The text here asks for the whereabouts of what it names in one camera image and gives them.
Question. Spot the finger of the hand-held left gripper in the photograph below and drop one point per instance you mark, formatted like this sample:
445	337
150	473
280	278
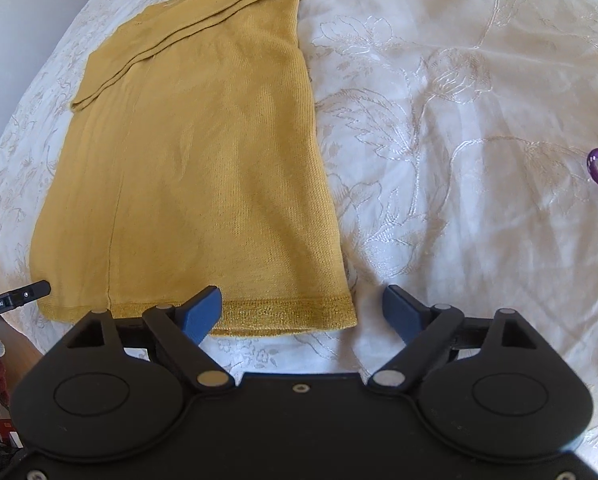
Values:
29	293

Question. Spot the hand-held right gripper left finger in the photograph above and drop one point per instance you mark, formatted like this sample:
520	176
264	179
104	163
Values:
201	312

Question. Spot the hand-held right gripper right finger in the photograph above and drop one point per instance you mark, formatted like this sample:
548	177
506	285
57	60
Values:
399	310

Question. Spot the yellow knit sweater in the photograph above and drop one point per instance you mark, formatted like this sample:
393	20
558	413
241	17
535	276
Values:
204	160

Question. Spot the white floral bedspread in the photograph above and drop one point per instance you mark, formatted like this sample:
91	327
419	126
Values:
454	160

